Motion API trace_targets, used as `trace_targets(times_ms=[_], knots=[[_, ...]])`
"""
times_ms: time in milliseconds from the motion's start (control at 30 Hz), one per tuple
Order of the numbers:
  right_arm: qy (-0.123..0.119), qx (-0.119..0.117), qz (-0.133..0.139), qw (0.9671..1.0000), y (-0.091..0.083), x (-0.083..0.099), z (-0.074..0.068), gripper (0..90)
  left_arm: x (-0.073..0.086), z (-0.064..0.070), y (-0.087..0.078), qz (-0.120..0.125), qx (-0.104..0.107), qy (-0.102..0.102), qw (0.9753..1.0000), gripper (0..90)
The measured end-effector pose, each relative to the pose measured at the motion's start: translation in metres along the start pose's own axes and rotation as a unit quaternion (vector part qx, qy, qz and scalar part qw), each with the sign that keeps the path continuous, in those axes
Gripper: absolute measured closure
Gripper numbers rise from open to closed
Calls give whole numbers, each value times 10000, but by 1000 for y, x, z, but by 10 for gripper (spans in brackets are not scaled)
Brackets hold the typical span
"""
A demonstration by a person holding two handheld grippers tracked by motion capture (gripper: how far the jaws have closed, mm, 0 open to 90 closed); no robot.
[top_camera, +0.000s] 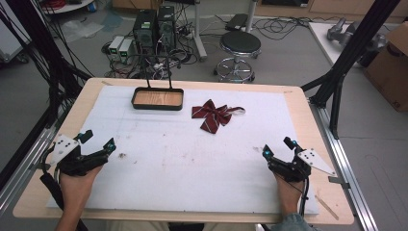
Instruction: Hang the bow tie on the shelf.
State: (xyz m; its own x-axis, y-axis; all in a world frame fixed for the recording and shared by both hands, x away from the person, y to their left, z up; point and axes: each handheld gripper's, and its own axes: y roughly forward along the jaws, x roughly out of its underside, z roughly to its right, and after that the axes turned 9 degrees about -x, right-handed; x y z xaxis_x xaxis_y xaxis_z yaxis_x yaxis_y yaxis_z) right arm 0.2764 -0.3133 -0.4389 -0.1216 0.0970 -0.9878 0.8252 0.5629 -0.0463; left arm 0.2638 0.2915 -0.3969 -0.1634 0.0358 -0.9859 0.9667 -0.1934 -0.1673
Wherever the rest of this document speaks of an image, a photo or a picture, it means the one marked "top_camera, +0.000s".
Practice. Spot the thin wooden stick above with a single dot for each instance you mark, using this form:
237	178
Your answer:
327	208

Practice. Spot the white metal pole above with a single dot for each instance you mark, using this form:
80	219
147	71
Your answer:
251	14

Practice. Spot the person's left hand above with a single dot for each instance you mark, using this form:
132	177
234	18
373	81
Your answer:
77	189

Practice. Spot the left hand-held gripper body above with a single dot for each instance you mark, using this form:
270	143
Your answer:
65	146

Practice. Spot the black tray with wooden bottom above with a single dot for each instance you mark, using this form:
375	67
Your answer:
158	98

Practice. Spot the white power supply box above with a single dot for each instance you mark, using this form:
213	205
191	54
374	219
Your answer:
115	45
125	50

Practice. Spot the aluminium rail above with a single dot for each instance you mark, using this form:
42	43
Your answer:
22	170
344	154

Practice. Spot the brown cardboard box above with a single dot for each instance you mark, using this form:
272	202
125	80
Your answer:
389	70

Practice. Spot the white foam mat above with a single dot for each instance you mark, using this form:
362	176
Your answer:
192	166

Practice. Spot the round white table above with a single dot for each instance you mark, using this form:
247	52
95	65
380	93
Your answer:
69	7

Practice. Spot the black computer tower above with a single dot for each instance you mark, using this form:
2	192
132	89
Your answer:
145	30
166	27

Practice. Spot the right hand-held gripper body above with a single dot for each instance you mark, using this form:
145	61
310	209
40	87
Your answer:
296	168

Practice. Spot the metal bracket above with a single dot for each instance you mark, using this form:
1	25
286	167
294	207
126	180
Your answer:
339	182

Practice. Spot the white table leg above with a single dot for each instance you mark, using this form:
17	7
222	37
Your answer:
199	35

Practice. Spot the white platform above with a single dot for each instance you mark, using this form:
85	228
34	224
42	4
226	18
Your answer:
324	40

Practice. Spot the black metal frame stand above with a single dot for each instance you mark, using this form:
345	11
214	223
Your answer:
356	48
38	38

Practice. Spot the person's right hand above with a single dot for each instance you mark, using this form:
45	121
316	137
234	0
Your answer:
290	194

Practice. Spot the black round stool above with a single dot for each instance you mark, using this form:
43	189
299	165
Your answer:
240	43

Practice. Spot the black flat device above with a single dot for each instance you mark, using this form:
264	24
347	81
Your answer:
236	21

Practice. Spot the red striped bow tie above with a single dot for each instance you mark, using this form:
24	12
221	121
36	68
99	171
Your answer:
213	115

